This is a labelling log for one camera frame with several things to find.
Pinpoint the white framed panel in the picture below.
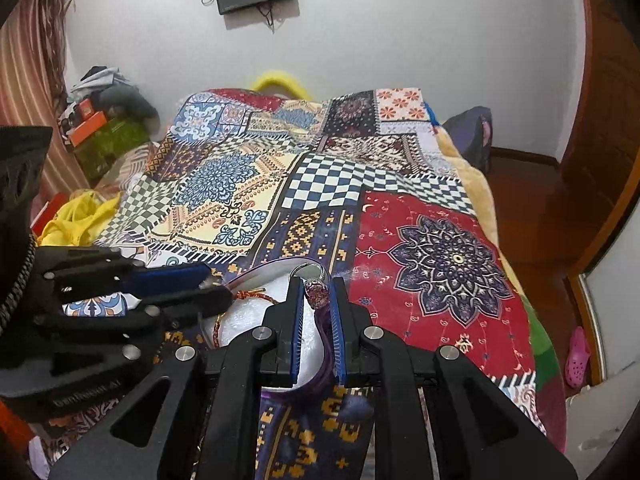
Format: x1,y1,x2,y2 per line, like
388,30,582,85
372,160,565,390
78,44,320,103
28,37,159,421
567,215,640,391

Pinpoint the pink clog shoe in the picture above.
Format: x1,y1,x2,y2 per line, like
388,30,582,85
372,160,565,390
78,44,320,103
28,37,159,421
565,326,592,389

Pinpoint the red cord bracelet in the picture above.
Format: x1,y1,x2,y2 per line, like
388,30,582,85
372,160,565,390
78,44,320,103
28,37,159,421
212,287,282,348

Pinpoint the black cable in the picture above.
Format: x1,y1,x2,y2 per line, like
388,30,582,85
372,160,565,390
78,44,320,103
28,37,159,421
254,1,277,30

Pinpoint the green cloth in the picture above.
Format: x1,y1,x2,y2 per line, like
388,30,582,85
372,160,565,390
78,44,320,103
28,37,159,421
529,305,567,388

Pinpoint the pile of grey clothes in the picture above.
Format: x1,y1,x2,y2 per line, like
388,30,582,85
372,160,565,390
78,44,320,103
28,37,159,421
70,66,161,122

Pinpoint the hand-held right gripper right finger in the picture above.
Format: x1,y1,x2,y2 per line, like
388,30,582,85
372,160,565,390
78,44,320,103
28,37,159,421
327,277,581,480

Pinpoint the white dish with purple rim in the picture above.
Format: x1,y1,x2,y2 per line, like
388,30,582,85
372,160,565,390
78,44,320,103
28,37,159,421
200,257,351,397

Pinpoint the patchwork printed blanket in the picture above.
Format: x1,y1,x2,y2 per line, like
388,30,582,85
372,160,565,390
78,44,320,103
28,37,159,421
50,87,568,480

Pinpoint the yellow pillow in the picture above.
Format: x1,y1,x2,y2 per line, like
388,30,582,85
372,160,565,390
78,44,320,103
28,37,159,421
250,70,314,102

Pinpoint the silver ring with purple stone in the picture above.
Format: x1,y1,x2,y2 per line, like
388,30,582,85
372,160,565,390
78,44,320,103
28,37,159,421
289,261,332,311

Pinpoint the wooden door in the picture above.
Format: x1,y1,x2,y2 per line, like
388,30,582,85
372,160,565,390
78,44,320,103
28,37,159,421
559,0,640,273

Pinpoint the orange box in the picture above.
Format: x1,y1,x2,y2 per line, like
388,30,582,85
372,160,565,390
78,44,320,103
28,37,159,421
67,110,109,147

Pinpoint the yellow cloth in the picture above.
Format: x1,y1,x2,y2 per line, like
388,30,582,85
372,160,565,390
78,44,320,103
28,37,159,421
39,189,122,248

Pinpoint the striped curtain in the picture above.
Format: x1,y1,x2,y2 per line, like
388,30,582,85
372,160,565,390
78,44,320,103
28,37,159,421
0,0,81,201

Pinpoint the purple bag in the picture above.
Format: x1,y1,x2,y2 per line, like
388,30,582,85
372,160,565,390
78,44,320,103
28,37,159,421
442,106,494,172

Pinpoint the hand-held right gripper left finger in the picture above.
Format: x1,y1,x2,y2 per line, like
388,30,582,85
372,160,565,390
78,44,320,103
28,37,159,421
47,277,307,480

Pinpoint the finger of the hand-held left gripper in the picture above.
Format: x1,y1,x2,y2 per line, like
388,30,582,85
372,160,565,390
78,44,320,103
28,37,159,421
35,246,212,307
32,284,235,362

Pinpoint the green bag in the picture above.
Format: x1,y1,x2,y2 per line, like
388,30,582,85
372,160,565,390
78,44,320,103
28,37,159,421
75,117,152,181

